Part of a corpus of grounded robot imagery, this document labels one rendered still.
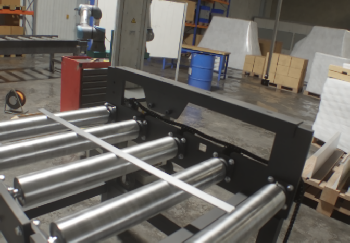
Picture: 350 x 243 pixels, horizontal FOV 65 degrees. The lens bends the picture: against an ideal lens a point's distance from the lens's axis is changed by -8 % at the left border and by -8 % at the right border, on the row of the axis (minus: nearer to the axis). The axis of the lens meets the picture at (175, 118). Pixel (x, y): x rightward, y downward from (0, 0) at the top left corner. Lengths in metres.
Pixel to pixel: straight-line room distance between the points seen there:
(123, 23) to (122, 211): 2.09
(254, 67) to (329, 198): 8.86
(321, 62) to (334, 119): 4.91
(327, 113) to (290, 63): 5.02
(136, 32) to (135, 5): 0.25
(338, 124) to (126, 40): 3.23
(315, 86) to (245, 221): 8.66
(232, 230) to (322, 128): 3.98
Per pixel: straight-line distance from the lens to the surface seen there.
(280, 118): 1.26
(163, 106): 1.63
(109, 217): 0.94
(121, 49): 2.82
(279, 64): 9.68
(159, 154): 1.42
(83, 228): 0.90
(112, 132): 1.59
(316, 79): 9.54
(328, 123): 4.78
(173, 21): 6.37
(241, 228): 0.99
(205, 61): 6.90
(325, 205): 3.05
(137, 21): 2.90
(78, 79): 3.52
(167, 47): 6.37
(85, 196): 2.13
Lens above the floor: 1.47
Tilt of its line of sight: 18 degrees down
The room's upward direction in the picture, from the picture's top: 8 degrees clockwise
